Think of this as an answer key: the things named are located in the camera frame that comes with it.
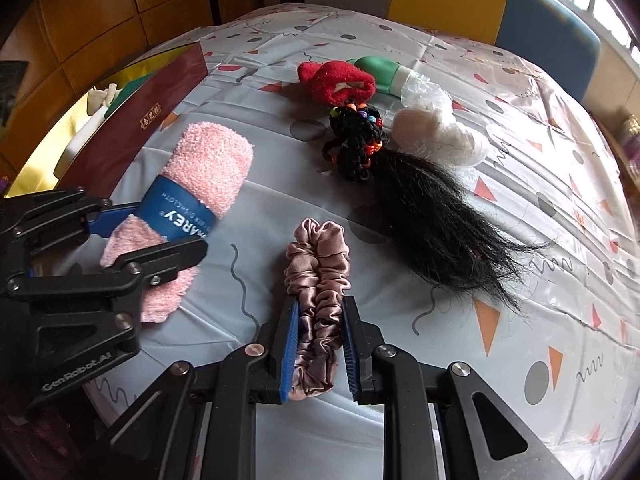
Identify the pink satin scrunchie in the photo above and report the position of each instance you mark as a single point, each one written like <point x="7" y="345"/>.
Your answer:
<point x="315" y="260"/>

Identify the dark red gold-lined tin box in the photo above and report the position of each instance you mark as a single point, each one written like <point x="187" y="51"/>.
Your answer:
<point x="125" y="130"/>

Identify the clear plastic bag of cotton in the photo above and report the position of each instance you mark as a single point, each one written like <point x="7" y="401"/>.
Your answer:
<point x="435" y="130"/>

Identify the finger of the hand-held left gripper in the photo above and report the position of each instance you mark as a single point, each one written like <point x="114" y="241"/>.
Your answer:
<point x="160" y="260"/>
<point x="117" y="220"/>

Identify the patterned white bed sheet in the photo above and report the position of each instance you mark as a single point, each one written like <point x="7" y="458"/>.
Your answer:
<point x="450" y="410"/>

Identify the pink towel blue band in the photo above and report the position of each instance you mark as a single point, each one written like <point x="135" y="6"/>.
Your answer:
<point x="210" y="155"/>

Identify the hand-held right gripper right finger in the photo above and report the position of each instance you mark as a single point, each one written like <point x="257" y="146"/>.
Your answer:
<point x="350" y="360"/>

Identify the wooden wardrobe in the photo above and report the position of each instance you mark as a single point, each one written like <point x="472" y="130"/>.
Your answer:
<point x="100" y="10"/>

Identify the white foam block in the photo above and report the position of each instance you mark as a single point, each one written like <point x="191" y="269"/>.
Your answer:
<point x="85" y="130"/>

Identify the grey yellow blue headboard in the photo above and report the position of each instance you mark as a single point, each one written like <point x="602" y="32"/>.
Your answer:
<point x="450" y="0"/>

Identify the green and white bottle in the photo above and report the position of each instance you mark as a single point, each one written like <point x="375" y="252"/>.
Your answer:
<point x="377" y="67"/>

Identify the beige loofah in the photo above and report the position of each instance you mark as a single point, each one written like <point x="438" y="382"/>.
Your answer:
<point x="102" y="97"/>

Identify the green and yellow sponge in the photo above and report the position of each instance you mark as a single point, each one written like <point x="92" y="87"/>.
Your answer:
<point x="127" y="90"/>

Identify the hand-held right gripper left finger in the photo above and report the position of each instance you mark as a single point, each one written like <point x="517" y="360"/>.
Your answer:
<point x="290" y="350"/>

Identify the red fluffy sock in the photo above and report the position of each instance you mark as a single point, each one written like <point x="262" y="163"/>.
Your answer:
<point x="335" y="82"/>

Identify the black hairpiece with beads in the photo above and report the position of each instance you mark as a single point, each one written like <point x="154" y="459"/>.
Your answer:
<point x="425" y="210"/>

